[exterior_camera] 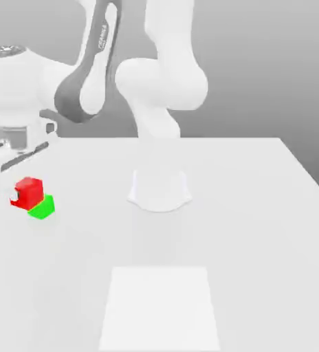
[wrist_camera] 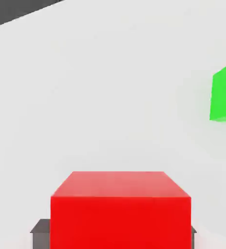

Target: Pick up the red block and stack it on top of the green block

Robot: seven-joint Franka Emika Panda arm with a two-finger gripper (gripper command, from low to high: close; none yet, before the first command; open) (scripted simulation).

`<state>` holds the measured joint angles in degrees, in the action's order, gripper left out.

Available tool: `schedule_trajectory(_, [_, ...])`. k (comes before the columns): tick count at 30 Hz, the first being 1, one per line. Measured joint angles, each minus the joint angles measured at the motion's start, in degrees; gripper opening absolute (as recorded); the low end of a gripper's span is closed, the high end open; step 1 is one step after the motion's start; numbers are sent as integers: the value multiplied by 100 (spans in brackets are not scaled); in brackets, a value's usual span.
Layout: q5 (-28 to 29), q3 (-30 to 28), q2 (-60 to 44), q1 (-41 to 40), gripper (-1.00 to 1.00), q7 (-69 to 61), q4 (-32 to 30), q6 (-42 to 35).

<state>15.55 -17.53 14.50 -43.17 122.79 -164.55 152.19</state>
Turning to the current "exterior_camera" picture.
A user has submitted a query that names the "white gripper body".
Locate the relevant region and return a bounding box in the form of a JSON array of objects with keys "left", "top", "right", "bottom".
[{"left": 0, "top": 136, "right": 63, "bottom": 194}]

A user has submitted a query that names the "small green cube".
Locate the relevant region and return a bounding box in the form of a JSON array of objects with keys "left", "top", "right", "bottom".
[{"left": 27, "top": 193, "right": 56, "bottom": 221}]

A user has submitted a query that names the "small red cube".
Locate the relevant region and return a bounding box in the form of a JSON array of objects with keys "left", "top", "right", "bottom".
[{"left": 10, "top": 176, "right": 45, "bottom": 212}]

